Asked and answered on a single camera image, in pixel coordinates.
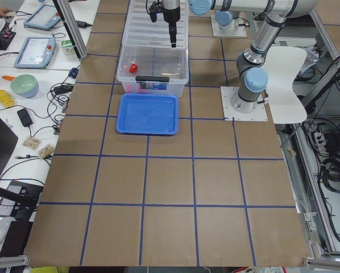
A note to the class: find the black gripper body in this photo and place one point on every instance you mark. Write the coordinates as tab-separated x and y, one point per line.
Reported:
170	15

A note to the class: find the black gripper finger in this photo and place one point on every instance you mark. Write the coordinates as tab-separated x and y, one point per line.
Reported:
172	34

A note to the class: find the clear plastic box lid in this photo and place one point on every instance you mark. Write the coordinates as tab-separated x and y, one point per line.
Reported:
140	31

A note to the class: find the red block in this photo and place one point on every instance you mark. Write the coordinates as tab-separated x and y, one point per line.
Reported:
133	68

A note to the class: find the clear plastic storage box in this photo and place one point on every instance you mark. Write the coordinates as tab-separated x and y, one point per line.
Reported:
160	70

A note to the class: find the blue plastic tray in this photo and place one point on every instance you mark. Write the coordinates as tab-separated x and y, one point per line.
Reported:
148	114

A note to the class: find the green white carton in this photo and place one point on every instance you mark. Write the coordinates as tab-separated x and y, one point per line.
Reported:
68	48

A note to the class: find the white chair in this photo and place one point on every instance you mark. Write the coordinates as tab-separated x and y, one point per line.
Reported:
282	65

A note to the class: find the teach pendant tablet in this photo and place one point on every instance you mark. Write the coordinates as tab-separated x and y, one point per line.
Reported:
35	53
44	18

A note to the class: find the green bowl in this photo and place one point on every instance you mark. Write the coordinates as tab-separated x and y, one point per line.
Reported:
25	86

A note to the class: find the toy carrot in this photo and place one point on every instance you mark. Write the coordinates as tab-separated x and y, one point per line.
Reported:
9	78

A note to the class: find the black power adapter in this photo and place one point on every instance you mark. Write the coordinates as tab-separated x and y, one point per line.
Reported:
24	117

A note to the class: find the yellow toy corn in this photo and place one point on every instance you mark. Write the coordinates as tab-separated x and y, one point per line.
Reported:
6	99

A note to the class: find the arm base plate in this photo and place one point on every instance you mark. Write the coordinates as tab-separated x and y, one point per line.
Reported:
236	29
236	109

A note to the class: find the aluminium frame post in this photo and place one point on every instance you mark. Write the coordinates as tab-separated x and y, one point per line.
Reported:
70	24

